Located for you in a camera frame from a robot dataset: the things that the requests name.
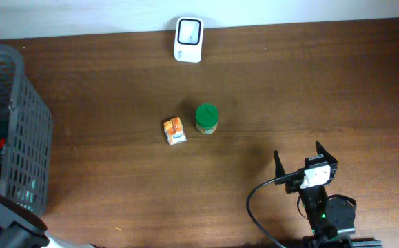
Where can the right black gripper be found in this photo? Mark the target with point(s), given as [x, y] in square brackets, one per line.
[333, 162]

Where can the green lid seasoning jar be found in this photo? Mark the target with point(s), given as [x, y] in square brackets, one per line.
[206, 118]

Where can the orange white small packet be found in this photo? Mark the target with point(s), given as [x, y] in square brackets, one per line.
[174, 131]

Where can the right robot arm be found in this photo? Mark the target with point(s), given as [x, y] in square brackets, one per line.
[331, 218]

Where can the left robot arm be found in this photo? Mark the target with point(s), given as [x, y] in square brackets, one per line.
[19, 227]

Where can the white barcode scanner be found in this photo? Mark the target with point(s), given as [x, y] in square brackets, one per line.
[188, 40]

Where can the grey plastic basket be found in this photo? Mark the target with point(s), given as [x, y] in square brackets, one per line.
[26, 158]

